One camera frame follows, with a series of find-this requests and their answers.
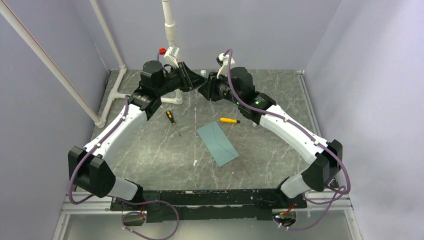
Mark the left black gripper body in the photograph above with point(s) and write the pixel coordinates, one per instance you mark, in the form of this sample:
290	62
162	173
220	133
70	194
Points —
172	82

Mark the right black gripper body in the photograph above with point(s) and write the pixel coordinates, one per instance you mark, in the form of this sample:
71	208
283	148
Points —
220	87

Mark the light blue envelope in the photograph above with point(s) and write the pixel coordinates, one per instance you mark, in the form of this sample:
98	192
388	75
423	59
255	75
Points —
217	143

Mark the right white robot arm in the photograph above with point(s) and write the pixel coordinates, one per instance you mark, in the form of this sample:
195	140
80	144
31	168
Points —
323	157

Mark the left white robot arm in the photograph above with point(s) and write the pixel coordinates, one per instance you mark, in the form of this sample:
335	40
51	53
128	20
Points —
89	166

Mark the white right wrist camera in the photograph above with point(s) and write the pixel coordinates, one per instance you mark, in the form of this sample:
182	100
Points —
223	61

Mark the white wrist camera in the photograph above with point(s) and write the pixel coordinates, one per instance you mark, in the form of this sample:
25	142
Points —
170	55
223	61

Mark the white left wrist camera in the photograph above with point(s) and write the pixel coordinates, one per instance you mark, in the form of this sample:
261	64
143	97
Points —
170	55

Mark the yellow handled screwdriver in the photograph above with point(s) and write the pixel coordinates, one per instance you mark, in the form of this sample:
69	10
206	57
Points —
229	120

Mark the black handled small screwdriver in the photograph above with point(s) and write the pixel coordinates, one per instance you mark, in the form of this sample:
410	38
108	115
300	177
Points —
170	116

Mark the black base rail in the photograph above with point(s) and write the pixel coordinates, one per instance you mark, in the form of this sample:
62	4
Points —
222	204

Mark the aluminium extrusion frame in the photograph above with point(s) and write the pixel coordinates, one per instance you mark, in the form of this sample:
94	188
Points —
79	203

